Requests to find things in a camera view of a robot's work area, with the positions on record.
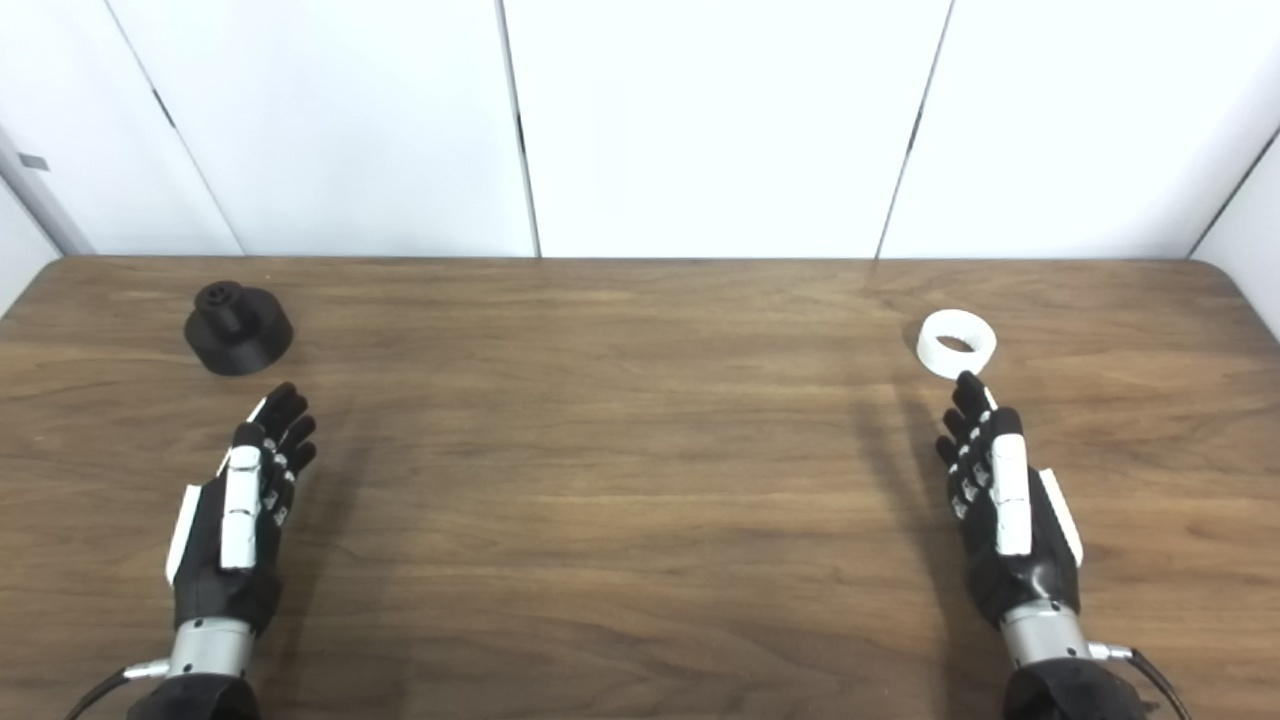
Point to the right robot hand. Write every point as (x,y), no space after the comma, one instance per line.
(1012,510)

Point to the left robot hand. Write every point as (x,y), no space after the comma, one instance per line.
(240,520)

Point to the round black stepped part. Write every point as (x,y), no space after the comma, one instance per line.
(238,335)

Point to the small grey wall tag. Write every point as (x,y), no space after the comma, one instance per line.
(33,162)

